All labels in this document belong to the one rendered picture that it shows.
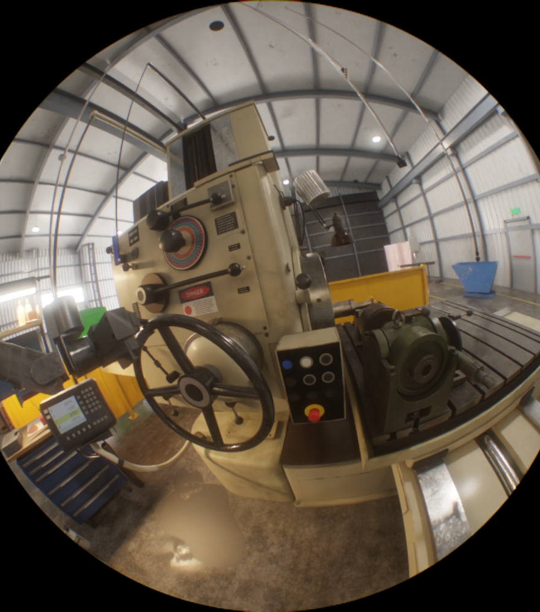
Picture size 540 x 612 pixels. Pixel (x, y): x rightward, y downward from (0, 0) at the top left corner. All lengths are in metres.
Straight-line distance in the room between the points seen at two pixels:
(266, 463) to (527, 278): 7.82
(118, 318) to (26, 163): 9.83
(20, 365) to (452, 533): 1.05
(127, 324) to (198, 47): 7.33
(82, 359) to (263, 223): 0.50
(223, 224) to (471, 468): 1.28
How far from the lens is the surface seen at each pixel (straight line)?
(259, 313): 0.52
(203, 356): 0.50
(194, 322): 0.33
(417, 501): 0.88
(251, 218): 0.54
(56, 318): 0.36
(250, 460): 1.15
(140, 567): 1.96
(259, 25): 7.02
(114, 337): 0.29
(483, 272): 6.38
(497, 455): 1.11
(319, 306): 0.62
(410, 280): 3.37
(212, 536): 1.70
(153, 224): 0.66
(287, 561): 1.52
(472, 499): 0.96
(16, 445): 1.88
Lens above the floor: 1.50
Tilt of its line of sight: 8 degrees down
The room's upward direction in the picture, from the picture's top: 13 degrees counter-clockwise
